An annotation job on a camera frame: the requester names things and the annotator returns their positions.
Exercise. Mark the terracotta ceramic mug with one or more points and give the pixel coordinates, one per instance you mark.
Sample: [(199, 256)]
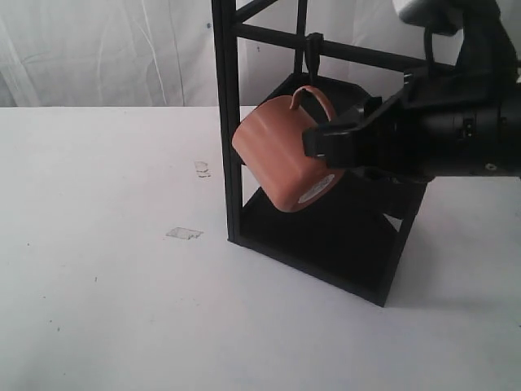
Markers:
[(269, 141)]

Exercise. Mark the black metal shelf rack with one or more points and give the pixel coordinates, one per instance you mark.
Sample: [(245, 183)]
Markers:
[(353, 237)]

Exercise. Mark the clear tape piece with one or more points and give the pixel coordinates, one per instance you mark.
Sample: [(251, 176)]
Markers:
[(183, 233)]

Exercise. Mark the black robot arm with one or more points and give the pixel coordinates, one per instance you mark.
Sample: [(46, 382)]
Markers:
[(460, 37)]

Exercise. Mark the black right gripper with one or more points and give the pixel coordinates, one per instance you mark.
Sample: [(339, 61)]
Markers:
[(446, 126)]

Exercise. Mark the torn tape residue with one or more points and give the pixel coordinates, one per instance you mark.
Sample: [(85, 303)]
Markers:
[(202, 169)]

